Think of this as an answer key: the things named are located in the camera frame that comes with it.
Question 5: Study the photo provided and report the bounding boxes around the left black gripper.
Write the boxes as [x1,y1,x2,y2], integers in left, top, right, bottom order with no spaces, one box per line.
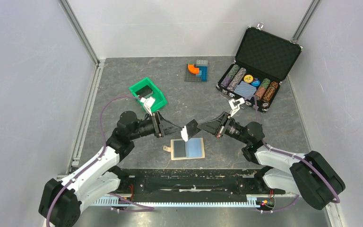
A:
[129,110,182,140]

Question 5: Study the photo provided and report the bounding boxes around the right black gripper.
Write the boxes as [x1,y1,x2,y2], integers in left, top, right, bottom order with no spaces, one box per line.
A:
[197,111,250,145]

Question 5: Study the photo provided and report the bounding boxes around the beige leather card holder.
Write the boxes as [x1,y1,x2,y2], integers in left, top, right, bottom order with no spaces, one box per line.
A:
[163,138,205,160]

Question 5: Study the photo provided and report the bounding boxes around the dark card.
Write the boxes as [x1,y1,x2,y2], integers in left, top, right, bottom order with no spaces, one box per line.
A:
[136,86,153,98]

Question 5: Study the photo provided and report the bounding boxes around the black card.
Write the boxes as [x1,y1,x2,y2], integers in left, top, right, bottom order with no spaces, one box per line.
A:
[181,119,201,142]

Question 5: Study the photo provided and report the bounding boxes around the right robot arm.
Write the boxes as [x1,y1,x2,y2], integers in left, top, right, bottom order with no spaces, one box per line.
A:
[197,112,346,210]

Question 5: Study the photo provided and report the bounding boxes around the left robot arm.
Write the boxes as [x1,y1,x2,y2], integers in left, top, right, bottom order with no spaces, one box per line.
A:
[38,111,187,227]

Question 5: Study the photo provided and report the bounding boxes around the grey card in holder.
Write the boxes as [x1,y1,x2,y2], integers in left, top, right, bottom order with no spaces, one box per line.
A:
[173,140,186,158]

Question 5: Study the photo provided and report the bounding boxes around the blue playing card deck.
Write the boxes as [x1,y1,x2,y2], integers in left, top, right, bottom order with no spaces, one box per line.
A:
[233,81,257,100]

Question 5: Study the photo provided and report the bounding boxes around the green plastic bin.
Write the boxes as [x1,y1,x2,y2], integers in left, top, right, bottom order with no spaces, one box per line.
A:
[129,77,168,112]

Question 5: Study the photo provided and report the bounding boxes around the pink grey chip stack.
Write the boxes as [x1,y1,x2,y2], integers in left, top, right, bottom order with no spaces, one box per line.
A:
[227,68,247,91]

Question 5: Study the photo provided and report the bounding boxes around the purple green chip stack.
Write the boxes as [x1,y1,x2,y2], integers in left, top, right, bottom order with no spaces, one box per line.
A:
[220,64,240,88]

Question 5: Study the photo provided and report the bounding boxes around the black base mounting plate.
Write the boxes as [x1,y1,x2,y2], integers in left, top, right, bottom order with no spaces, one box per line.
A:
[109,166,285,203]

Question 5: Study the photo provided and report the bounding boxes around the grey lego baseplate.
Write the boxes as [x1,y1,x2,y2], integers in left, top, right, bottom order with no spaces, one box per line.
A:
[184,69,200,82]

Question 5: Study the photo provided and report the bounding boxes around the blue lego bricks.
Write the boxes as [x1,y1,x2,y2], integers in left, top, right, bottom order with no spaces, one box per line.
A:
[196,66,208,82]

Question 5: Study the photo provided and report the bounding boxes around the yellow dealer chip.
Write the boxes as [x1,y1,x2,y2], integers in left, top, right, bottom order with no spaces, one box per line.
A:
[243,74,254,84]

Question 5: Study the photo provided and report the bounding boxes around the blue dealer chip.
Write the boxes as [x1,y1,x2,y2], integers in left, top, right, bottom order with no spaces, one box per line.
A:
[251,79,261,87]

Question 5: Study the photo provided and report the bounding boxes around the orange curved lego piece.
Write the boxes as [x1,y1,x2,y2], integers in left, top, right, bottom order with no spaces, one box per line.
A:
[187,64,200,75]

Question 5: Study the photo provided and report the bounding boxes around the grey lego brick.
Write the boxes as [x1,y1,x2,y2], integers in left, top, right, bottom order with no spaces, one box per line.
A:
[196,60,208,67]

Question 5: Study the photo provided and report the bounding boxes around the green red chip stack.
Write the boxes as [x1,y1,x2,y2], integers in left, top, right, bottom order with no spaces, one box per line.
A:
[254,79,271,100]

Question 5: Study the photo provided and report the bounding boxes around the orange black chip stack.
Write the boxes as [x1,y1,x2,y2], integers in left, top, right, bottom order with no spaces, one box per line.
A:
[261,81,279,108]

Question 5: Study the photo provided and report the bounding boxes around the black poker chip case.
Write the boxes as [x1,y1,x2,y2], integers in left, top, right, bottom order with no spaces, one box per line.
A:
[216,26,303,113]

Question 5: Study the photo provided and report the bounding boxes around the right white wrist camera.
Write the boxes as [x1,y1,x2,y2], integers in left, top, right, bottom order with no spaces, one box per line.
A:
[228,97,245,117]

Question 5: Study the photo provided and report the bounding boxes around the white slotted cable duct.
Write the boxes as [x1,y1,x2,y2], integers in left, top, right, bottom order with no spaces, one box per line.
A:
[91,195,274,209]

